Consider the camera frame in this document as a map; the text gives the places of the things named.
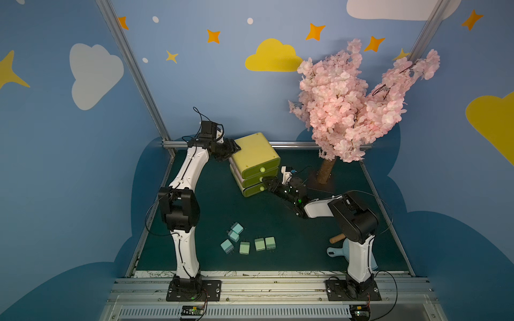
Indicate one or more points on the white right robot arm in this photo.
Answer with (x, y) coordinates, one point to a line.
(356, 220)

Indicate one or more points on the left controller board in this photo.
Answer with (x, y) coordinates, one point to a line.
(191, 311)

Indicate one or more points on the light blue cutting board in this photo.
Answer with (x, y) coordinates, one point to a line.
(337, 252)

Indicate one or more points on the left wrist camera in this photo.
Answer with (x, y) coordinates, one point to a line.
(208, 130)

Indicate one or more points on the teal plug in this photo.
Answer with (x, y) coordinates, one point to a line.
(237, 228)
(227, 246)
(233, 236)

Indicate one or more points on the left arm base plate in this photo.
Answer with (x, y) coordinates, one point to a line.
(185, 290)

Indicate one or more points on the pink blossom tree crown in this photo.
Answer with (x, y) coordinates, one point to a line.
(337, 106)

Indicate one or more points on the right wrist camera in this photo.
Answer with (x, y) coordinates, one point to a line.
(287, 173)

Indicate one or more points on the controller board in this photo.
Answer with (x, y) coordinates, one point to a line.
(359, 313)
(191, 311)

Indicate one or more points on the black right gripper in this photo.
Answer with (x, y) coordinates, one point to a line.
(279, 186)

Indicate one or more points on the green drawer cabinet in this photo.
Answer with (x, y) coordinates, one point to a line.
(255, 161)

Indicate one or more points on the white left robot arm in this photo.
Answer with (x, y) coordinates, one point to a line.
(179, 206)

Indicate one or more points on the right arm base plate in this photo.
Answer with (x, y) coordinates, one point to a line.
(342, 290)

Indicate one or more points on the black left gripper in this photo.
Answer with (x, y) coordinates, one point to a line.
(229, 147)

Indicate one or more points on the dark metal tree base plate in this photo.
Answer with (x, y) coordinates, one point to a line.
(313, 184)

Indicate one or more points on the brown tree trunk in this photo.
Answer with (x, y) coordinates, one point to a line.
(324, 173)

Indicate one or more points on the light green plug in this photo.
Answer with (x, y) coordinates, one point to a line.
(244, 248)
(270, 243)
(260, 244)

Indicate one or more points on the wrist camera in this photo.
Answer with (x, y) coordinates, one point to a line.
(208, 130)
(287, 173)

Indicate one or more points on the right controller board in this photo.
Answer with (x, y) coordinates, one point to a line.
(359, 313)

